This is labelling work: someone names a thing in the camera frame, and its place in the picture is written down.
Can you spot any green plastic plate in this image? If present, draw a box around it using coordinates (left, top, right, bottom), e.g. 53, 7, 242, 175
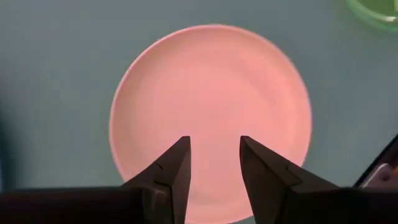
344, 0, 398, 34

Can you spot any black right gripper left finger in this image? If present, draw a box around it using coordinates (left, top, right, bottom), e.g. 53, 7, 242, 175
119, 135, 192, 224

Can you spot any pink plastic plate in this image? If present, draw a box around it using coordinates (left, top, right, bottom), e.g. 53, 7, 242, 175
108, 24, 313, 224

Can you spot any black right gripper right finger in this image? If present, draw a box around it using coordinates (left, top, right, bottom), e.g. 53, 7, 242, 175
239, 135, 341, 224

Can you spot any black framed device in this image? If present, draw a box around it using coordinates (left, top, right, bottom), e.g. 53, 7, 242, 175
353, 133, 398, 190

